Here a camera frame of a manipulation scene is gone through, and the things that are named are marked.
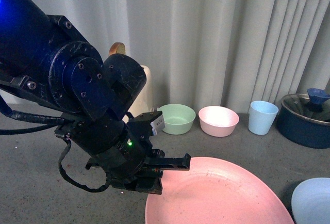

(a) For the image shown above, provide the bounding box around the grey curtain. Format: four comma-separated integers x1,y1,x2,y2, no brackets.
32,0,329,113

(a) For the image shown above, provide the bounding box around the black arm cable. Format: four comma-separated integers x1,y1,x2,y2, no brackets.
0,94,111,194

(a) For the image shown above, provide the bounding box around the cream toaster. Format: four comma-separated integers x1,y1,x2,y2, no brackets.
129,65,154,117

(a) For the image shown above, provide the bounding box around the light blue cup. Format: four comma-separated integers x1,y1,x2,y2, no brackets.
248,101,278,135

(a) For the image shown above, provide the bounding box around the light blue plate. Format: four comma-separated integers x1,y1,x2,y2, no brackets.
291,178,329,223

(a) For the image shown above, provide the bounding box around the glass pot lid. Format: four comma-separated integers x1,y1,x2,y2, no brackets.
281,88,329,124

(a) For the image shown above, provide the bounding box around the pink plate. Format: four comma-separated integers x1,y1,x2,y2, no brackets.
145,157,293,223

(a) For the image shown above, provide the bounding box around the bread slice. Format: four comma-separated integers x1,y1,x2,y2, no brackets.
108,42,126,56

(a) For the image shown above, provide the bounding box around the green bowl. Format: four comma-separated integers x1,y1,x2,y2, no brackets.
157,104,196,135

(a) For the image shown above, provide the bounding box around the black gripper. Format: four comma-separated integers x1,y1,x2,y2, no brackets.
55,117,191,195

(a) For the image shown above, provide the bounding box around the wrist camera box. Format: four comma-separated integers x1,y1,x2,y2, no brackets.
127,110,166,142

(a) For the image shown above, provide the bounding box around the pink bowl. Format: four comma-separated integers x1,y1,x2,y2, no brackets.
199,106,239,137

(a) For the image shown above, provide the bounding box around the dark blue saucepan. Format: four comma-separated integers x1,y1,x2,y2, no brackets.
276,104,329,149

